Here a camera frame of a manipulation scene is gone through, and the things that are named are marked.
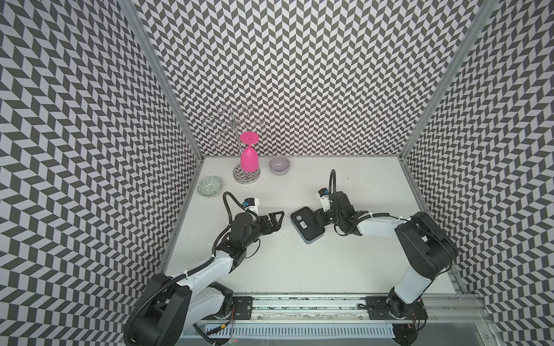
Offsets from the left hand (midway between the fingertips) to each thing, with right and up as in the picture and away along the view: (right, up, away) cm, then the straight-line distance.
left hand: (276, 216), depth 84 cm
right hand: (+16, -2, +9) cm, 19 cm away
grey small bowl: (0, +21, +25) cm, 33 cm away
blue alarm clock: (+13, -5, +5) cm, 15 cm away
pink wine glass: (-12, +22, +8) cm, 26 cm away
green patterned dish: (-34, +10, +20) cm, 41 cm away
